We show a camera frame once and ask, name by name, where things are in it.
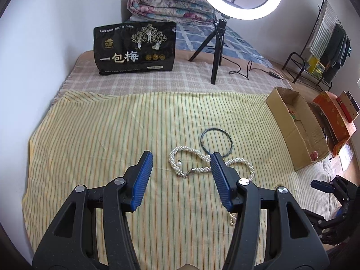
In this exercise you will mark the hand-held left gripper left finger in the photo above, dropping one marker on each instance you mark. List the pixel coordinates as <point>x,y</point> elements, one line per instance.
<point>143,174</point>

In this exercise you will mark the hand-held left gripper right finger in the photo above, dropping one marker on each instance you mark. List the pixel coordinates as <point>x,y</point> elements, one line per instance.
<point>219,174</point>

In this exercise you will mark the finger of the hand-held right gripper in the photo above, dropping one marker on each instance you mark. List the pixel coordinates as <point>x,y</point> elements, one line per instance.
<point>315,216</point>
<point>320,185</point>

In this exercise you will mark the dark thin bangle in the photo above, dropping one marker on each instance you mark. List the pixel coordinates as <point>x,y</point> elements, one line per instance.
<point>202,140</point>

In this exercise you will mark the cardboard box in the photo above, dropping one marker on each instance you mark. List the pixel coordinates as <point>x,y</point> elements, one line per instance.
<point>284,123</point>

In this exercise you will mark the yellow striped cloth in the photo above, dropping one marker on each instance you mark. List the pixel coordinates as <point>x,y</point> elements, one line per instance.
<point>112,132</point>

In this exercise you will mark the orange patterned box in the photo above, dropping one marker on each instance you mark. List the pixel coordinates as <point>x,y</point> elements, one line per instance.
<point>334,118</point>

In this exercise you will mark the red flat box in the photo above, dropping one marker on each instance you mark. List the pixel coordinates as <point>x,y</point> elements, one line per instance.
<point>347,108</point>

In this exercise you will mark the beige checked blanket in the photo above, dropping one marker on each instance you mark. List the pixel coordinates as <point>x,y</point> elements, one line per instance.
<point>168,81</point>

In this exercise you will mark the black tripod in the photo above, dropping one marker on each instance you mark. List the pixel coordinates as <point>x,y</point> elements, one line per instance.
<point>216,62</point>

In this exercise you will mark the yellow crate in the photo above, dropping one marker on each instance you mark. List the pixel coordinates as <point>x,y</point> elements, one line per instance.
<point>316,66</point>

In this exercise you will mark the black clothes rack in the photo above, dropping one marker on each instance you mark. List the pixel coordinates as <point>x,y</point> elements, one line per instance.
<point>292,54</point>

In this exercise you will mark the black snack bag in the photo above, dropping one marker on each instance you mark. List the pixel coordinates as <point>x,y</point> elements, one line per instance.
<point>121,42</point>

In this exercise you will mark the dark hanging clothes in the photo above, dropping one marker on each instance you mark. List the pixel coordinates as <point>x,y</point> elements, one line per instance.
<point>337,50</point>

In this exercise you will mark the blue plaid bed sheet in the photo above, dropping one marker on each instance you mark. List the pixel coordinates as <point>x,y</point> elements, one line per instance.
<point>194,33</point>

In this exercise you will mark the striped towel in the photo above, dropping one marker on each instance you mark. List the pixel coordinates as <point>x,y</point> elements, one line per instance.
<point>323,31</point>

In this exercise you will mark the folded floral quilt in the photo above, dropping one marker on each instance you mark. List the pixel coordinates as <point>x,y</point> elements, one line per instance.
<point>157,5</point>

